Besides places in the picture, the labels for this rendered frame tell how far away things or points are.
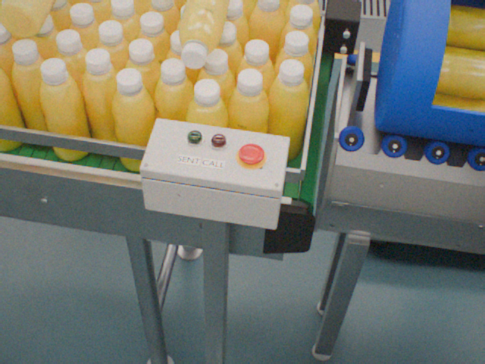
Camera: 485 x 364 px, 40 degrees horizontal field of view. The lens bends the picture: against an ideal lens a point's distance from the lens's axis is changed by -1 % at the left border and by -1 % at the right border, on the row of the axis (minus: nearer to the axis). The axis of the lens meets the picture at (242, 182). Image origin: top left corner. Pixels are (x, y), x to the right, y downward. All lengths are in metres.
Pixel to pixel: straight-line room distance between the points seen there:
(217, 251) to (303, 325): 0.94
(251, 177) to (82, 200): 0.43
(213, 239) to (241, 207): 0.15
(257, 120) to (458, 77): 0.32
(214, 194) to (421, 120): 0.35
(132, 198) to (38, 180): 0.17
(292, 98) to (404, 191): 0.29
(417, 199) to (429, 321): 0.92
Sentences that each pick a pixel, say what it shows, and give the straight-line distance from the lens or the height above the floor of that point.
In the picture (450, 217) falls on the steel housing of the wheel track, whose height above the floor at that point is 0.83.
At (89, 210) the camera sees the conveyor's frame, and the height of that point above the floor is 0.80.
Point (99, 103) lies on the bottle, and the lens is 1.13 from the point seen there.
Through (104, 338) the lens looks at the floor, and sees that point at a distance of 2.03.
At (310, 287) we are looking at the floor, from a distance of 2.10.
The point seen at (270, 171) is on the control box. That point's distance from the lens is 0.93.
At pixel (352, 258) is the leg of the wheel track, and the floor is 0.57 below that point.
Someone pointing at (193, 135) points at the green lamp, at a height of 1.11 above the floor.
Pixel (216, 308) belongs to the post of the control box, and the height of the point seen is 0.66.
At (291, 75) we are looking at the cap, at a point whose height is 1.10.
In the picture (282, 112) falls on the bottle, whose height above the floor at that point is 1.03.
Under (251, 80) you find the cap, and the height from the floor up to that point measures 1.10.
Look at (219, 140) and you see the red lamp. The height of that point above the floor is 1.11.
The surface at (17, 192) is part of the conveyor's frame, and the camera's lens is 1.30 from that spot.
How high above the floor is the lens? 1.82
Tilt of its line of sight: 52 degrees down
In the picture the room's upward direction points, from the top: 3 degrees clockwise
